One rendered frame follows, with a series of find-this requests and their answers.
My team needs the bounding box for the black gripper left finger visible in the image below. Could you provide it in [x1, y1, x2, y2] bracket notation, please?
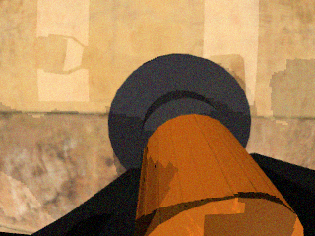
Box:
[0, 168, 142, 236]

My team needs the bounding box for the orange knob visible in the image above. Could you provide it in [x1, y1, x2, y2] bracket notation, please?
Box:
[134, 114, 304, 236]

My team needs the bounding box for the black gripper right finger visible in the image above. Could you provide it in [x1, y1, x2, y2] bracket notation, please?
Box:
[249, 153, 315, 236]

